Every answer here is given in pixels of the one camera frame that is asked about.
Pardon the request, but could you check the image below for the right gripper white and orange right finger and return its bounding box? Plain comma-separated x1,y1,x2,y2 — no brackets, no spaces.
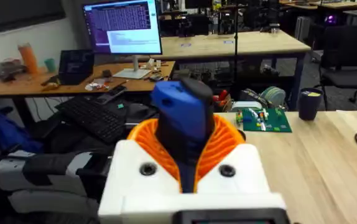
196,114,272,194

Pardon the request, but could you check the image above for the right gripper white and orange left finger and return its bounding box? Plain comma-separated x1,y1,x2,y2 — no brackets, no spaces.
98,118,183,216

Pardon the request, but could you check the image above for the blue electric screwdriver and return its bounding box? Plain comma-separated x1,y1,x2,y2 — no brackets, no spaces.
149,77,216,194

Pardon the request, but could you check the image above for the green board with toy blocks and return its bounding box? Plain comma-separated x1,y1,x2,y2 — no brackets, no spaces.
236,107,292,134

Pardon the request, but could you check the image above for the black keyboard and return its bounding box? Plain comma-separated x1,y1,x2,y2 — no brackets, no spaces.
55,96,126,144

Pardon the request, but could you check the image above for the black handset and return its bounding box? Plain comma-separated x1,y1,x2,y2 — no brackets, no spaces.
96,85,128,105

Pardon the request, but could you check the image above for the pale green tape roll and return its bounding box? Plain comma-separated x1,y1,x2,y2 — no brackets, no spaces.
259,86,287,108

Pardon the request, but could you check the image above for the dark blue cup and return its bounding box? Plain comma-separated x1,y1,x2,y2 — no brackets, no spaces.
299,87,325,121

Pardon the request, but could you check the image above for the black laptop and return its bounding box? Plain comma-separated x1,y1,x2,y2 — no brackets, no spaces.
58,49,95,85

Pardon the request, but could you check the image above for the large wooden table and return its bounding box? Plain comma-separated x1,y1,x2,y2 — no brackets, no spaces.
150,29,312,110

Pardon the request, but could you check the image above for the teal cup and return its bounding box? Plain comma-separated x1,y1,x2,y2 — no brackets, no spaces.
44,58,57,73

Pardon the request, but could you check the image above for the blue cloth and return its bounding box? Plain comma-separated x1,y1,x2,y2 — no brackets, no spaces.
0,105,42,154

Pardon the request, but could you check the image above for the wooden desk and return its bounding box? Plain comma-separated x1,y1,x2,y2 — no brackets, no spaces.
0,60,176,125

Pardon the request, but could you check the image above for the computer monitor on white stand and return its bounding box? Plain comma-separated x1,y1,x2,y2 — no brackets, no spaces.
83,0,163,80

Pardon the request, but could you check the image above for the orange bottle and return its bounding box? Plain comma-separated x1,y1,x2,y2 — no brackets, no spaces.
17,42,39,75

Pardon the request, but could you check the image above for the black office chair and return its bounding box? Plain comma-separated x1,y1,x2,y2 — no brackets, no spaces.
313,24,357,113

